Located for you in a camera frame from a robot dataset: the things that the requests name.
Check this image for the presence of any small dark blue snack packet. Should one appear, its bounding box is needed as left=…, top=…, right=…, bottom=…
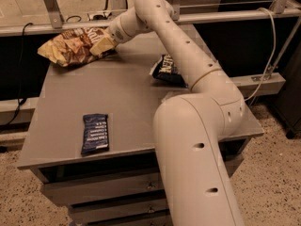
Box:
left=81, top=114, right=109, bottom=154

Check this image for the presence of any grey drawer cabinet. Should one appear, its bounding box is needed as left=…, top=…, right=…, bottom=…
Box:
left=18, top=33, right=261, bottom=226

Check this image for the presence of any blue chip bag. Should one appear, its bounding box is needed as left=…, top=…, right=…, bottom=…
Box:
left=150, top=54, right=187, bottom=88

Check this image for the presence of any middle grey drawer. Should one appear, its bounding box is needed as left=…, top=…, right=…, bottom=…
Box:
left=69, top=190, right=168, bottom=223

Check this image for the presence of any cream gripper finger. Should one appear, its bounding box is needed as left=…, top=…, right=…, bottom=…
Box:
left=90, top=36, right=117, bottom=57

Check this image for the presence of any top grey drawer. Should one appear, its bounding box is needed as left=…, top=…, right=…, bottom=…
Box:
left=40, top=155, right=245, bottom=207

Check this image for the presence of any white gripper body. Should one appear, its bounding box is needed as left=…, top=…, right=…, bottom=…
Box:
left=106, top=23, right=123, bottom=43

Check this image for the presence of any white power strip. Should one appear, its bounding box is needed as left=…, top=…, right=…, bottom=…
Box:
left=87, top=12, right=111, bottom=21

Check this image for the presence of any grey metal railing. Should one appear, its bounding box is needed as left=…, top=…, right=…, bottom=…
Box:
left=0, top=0, right=301, bottom=36

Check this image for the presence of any grey drawer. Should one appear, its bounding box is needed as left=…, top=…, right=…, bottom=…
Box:
left=40, top=155, right=245, bottom=207
left=69, top=190, right=168, bottom=223
left=86, top=210, right=173, bottom=226

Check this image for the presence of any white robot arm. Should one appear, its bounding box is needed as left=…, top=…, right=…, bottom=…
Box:
left=90, top=0, right=246, bottom=226

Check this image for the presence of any brown chip bag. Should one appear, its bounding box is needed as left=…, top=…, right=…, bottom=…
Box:
left=38, top=27, right=115, bottom=67

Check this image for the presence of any black cable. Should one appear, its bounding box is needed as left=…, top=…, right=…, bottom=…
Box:
left=0, top=22, right=34, bottom=128

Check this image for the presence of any bottom grey drawer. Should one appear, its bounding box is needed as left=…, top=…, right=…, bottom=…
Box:
left=86, top=210, right=173, bottom=226

